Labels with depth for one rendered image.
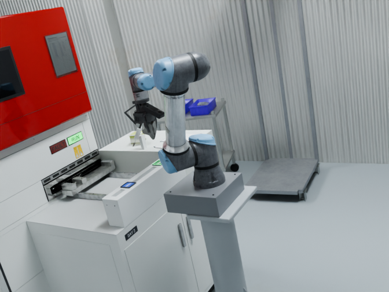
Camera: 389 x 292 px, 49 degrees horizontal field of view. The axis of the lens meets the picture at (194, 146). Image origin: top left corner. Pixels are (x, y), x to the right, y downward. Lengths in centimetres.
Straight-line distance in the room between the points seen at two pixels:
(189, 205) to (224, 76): 266
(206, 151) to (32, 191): 99
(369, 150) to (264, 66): 124
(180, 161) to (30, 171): 89
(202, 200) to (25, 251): 102
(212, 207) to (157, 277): 55
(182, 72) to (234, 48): 273
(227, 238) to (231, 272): 18
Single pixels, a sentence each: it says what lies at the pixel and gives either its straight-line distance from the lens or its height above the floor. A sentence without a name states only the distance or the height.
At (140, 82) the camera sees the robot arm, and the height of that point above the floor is 141.
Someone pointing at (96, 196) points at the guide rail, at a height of 84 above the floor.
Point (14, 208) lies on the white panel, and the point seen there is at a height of 91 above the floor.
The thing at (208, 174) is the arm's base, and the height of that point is 97.
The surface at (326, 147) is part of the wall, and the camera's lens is 432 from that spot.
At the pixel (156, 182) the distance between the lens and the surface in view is 215.
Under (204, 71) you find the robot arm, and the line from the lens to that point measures 168.
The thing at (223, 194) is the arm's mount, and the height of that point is 90.
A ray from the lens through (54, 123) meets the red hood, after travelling 244.
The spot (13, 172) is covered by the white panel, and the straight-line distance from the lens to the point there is 236.
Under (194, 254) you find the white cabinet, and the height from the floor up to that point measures 38.
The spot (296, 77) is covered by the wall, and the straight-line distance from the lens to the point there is 418.
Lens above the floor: 172
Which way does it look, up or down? 18 degrees down
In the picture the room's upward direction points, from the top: 12 degrees counter-clockwise
